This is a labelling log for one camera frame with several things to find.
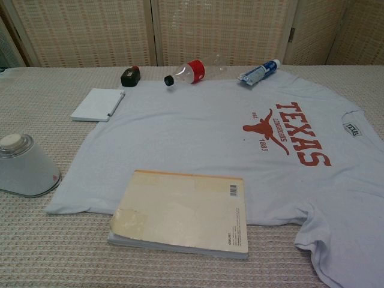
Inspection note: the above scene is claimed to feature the white Texas print T-shirt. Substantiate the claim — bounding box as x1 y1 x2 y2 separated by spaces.
44 69 384 288

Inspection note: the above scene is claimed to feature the clear bottle with red label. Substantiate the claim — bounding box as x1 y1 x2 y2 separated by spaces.
163 51 238 91

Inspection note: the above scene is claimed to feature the cream cover book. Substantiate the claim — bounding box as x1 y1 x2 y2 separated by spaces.
107 169 250 260

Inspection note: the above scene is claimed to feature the small black red device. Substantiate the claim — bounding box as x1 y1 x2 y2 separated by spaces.
120 65 142 88

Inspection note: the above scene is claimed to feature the blue white toothpaste tube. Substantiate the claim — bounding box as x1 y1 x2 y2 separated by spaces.
236 59 282 89

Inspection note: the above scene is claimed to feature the white flat box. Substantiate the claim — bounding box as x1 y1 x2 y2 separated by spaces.
70 88 125 123

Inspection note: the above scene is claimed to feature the wicker folding screen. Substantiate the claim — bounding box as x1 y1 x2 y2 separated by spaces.
0 0 384 68

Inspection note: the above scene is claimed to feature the beige woven tablecloth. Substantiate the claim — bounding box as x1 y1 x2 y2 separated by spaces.
0 63 384 288

